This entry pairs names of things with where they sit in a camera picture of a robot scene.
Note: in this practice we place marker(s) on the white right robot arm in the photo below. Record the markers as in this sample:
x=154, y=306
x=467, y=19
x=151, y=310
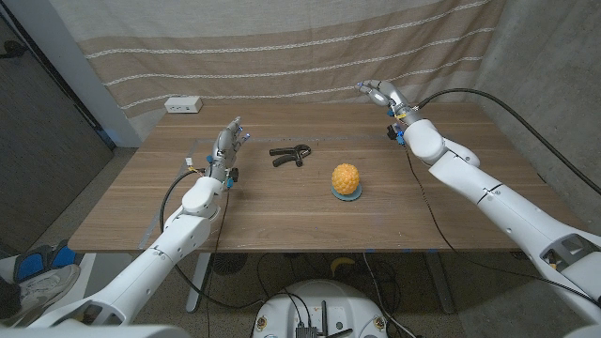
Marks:
x=507, y=206

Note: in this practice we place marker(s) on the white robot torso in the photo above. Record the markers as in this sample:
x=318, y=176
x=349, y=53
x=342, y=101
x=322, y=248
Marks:
x=324, y=300

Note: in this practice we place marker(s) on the bumpy orange fruit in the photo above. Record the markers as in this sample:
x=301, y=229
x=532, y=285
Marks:
x=345, y=178

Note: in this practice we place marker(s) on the striped beige backdrop cloth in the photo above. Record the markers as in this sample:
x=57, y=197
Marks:
x=282, y=61

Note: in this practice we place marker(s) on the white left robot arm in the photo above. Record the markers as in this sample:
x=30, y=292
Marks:
x=155, y=253

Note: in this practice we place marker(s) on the grey table leg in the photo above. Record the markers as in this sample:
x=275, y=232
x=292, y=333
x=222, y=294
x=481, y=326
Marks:
x=198, y=281
x=441, y=281

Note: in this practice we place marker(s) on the small teal dish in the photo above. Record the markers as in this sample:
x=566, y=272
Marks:
x=348, y=198

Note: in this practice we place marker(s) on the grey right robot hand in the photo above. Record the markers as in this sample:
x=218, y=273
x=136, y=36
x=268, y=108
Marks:
x=387, y=96

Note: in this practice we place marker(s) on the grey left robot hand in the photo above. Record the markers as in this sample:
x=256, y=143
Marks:
x=224, y=145

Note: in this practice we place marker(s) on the yellow banana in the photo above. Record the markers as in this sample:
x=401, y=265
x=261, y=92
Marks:
x=342, y=263

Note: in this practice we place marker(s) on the round black fan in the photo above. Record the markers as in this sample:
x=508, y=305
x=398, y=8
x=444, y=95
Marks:
x=229, y=263

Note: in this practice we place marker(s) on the black hand grip exerciser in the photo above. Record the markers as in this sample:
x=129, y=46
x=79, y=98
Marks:
x=292, y=150

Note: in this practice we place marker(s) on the white power strip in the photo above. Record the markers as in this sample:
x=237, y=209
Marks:
x=183, y=104

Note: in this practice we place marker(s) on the perforated metal panel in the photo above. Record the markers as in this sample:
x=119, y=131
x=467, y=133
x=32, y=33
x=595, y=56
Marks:
x=42, y=150

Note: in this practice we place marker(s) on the blue and white shoe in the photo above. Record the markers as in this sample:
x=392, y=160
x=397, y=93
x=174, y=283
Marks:
x=33, y=264

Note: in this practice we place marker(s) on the grey sneaker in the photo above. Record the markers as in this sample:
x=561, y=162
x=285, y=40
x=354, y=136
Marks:
x=44, y=288

